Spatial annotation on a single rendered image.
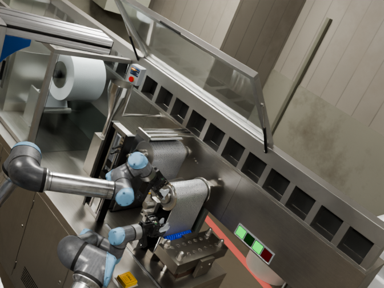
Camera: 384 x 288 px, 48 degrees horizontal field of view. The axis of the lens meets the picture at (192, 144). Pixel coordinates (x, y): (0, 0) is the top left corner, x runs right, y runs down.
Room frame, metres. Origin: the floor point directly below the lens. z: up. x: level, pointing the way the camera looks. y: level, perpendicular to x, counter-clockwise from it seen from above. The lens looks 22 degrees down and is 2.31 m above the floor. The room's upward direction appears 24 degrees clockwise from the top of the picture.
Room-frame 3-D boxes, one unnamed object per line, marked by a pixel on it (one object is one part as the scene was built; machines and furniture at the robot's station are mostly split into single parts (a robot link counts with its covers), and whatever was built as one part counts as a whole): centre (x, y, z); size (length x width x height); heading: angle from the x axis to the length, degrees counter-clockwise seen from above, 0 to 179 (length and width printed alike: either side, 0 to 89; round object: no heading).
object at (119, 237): (1.63, 0.13, 1.11); 0.11 x 0.08 x 0.09; 143
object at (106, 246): (1.63, 0.14, 1.01); 0.11 x 0.08 x 0.11; 86
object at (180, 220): (1.95, -0.11, 1.11); 0.23 x 0.01 x 0.18; 143
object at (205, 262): (1.86, -0.31, 0.96); 0.10 x 0.03 x 0.11; 143
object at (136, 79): (2.24, 0.43, 1.66); 0.07 x 0.07 x 0.10; 69
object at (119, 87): (2.41, 0.52, 1.50); 0.14 x 0.14 x 0.06
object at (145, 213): (1.87, 0.06, 1.05); 0.06 x 0.05 x 0.31; 143
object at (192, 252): (1.91, -0.23, 1.00); 0.40 x 0.16 x 0.06; 143
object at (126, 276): (1.60, 0.03, 0.91); 0.07 x 0.07 x 0.02; 53
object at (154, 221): (1.76, 0.03, 1.12); 0.12 x 0.08 x 0.09; 143
